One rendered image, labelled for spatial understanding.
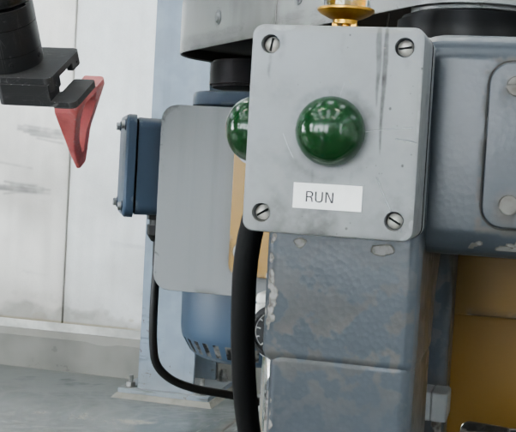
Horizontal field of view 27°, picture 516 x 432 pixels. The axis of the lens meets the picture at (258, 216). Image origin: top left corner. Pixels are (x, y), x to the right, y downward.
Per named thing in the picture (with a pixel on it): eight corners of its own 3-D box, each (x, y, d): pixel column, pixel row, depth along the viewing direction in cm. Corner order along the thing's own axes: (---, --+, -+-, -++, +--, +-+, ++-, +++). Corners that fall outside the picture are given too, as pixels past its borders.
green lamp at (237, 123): (215, 159, 48) (219, 93, 48) (234, 160, 51) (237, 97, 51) (270, 163, 47) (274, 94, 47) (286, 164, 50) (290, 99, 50)
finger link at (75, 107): (46, 144, 101) (27, 51, 96) (117, 148, 99) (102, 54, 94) (15, 180, 96) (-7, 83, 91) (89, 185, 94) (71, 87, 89)
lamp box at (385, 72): (241, 230, 47) (252, 23, 47) (266, 225, 51) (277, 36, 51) (412, 243, 45) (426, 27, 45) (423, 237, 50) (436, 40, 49)
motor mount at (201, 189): (147, 291, 93) (156, 103, 92) (171, 283, 100) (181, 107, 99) (478, 321, 86) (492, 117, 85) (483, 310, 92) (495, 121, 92)
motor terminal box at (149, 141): (115, 244, 95) (121, 113, 94) (110, 234, 105) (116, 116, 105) (209, 248, 96) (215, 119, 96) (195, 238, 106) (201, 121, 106)
